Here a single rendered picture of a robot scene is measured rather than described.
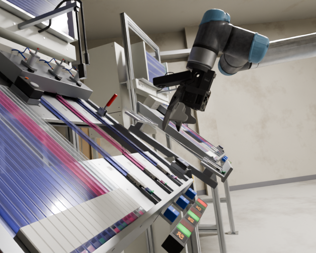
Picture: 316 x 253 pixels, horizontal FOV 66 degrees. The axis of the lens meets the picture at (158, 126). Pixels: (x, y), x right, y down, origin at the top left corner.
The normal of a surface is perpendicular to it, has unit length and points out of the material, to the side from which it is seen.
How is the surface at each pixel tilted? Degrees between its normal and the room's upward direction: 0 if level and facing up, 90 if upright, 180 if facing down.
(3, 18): 90
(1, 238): 43
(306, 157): 90
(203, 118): 90
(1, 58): 90
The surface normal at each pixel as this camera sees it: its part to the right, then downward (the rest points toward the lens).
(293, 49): 0.05, 0.26
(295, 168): 0.04, -0.09
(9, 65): -0.34, -0.04
